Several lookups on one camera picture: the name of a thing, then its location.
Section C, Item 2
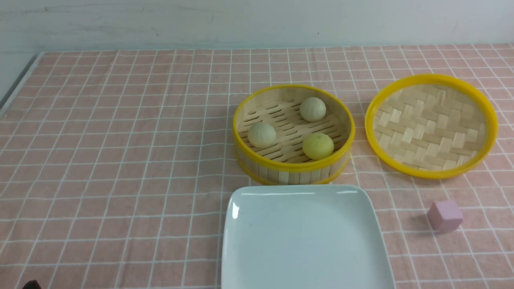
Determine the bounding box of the white steamed bun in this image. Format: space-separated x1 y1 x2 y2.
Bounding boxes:
247 122 277 149
299 97 327 122

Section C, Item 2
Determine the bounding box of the pink checkered tablecloth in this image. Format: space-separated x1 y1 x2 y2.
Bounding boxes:
0 43 514 289

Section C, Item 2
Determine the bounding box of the white steamed bun back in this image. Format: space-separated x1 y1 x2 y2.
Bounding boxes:
299 97 327 122

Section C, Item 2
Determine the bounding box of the white square plate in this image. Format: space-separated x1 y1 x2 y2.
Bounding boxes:
221 184 396 289

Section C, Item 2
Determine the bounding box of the bamboo steamer basket yellow rim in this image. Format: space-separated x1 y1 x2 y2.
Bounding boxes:
233 84 356 185

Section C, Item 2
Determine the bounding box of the pink cube block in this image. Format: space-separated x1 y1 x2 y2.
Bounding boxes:
426 199 464 233

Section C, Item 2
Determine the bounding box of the bamboo steamer lid yellow rim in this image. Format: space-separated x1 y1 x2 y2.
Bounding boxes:
365 74 499 179

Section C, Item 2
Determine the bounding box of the yellow steamed bun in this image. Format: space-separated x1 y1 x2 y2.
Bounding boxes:
302 133 335 161

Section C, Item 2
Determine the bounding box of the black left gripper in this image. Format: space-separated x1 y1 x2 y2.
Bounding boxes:
22 280 41 289

